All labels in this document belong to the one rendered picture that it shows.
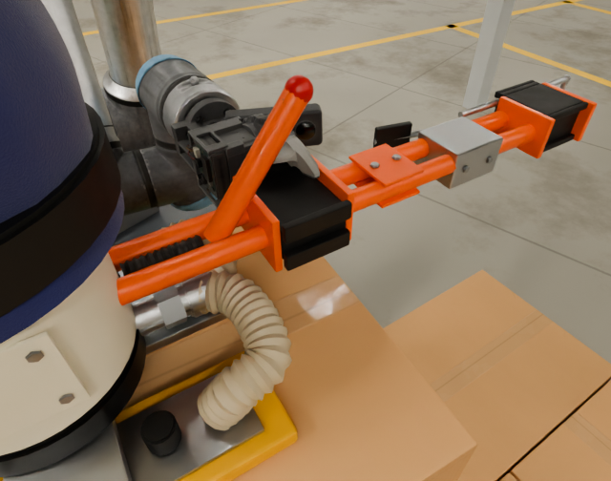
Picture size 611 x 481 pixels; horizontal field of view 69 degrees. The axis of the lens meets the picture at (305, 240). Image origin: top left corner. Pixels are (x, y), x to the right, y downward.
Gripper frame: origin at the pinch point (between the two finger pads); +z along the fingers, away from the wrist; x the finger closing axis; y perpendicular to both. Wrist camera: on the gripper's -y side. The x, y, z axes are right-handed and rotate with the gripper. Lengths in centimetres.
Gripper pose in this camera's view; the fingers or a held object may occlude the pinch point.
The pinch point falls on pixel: (316, 199)
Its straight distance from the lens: 43.8
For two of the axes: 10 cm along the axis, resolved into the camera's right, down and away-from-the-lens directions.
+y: -8.3, 3.7, -4.1
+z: 5.5, 5.5, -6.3
